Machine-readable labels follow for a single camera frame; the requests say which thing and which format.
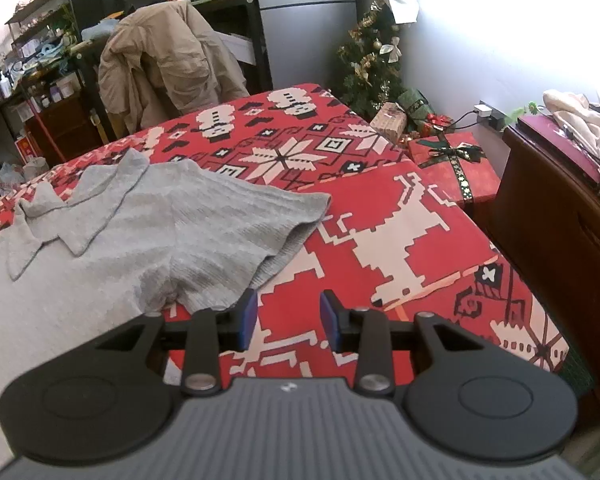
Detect beige padded jacket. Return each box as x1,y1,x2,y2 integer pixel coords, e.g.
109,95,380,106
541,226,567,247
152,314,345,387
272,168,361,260
98,0,251,133

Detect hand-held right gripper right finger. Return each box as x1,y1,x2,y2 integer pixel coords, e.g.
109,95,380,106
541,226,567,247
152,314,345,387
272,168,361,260
319,290,483,396

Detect small red gift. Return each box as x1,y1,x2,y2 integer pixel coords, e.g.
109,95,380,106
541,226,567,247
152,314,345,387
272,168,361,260
417,112,453,136

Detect red broom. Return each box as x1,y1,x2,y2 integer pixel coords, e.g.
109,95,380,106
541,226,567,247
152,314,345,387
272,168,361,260
27,87,63,163

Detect red printed box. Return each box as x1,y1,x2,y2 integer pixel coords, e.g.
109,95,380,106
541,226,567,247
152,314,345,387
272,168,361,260
15,130,43,163

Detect small decorated christmas tree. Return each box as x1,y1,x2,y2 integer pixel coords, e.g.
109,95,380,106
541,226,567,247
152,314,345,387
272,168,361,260
336,0,406,121

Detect red patterned blanket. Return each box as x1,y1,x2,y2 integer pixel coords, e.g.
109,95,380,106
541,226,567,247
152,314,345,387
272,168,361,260
0,82,571,396

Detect green wrapped gift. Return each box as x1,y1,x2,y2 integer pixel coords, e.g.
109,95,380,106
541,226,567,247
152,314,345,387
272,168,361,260
397,87,433,131

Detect red gift box with ribbon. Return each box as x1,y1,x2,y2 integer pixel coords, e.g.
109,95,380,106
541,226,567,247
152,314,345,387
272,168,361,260
407,130,503,208

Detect cream cloth pile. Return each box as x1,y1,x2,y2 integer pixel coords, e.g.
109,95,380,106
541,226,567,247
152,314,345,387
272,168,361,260
542,89,600,181

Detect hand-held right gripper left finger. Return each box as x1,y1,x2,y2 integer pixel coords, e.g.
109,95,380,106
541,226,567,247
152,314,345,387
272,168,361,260
94,287,258,396

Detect maroon flat case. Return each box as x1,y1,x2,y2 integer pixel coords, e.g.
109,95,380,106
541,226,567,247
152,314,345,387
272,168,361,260
517,114,600,188

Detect cluttered shelf rack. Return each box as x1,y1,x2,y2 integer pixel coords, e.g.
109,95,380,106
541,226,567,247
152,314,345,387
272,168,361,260
5,0,81,61

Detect silver refrigerator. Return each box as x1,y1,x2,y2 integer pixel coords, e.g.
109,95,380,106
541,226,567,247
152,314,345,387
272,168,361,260
252,0,358,96

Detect brown wooden nightstand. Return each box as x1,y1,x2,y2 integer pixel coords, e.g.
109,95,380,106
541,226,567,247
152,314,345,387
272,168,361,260
490,120,600,411

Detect brown wooden cabinet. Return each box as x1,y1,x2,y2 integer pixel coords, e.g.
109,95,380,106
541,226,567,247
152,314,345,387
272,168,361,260
25,92,98,161

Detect grey knitted sweater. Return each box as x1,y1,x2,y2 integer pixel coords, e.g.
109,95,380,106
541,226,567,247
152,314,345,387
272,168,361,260
0,149,332,478

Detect brown patterned gift box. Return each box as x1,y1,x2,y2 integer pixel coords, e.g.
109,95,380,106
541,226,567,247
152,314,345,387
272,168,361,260
370,102,407,143

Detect light blue folded cloth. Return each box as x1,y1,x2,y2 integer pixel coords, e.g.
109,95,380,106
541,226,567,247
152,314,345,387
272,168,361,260
81,22,118,43

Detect green plant sprig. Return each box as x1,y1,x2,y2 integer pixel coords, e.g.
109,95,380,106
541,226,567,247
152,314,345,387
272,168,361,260
505,101,543,123

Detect wall socket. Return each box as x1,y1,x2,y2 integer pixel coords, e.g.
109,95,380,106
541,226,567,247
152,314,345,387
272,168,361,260
477,100,506,128

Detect white plastic bag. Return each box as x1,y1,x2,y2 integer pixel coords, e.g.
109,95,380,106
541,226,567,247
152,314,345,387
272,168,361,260
0,157,48,186

